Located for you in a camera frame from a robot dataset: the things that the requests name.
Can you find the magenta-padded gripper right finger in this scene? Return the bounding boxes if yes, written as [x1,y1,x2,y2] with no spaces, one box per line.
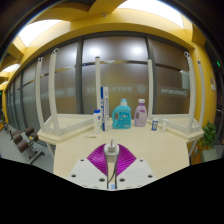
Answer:
[115,144,158,190]

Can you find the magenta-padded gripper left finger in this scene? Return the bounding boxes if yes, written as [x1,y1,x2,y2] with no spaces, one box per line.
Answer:
[67,143,109,190]

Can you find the thin white charger cable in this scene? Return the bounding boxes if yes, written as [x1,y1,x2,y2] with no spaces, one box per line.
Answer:
[106,161,118,191]

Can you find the white charger block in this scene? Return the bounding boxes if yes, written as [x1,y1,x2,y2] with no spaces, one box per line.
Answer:
[103,139,120,165]

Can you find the white bottle blue cap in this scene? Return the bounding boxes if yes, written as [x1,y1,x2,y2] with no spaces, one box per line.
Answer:
[93,109,103,135]

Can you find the upturned beige table white legs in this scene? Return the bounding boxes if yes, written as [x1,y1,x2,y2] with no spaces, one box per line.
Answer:
[34,47,103,146]
[146,50,207,144]

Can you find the small blue white jar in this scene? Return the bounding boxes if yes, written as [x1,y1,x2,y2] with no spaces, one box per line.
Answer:
[151,117,160,132]

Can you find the small white bottle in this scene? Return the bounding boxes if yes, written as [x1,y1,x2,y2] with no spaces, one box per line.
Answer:
[161,119,169,133]

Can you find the teal detergent bottle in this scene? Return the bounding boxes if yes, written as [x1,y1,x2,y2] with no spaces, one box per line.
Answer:
[111,98,132,130]

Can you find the purple detergent bottle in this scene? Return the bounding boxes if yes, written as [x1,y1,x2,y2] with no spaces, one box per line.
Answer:
[133,98,149,128]

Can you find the tall blue white box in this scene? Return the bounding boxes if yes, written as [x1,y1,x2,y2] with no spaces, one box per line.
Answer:
[100,86,111,132]

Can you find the brown padded gym equipment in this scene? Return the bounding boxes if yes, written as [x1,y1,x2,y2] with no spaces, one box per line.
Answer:
[8,125,46,165]

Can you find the pale green planter box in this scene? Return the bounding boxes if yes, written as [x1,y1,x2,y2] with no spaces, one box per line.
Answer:
[201,148,219,164]

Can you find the green leafy plant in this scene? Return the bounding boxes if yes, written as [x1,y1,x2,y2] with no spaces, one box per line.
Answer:
[195,120,218,151]

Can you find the dark door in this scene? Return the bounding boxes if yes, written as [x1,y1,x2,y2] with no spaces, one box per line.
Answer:
[213,66,224,145]

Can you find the ceiling light panels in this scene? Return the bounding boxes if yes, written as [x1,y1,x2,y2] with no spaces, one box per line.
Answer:
[0,0,185,75]

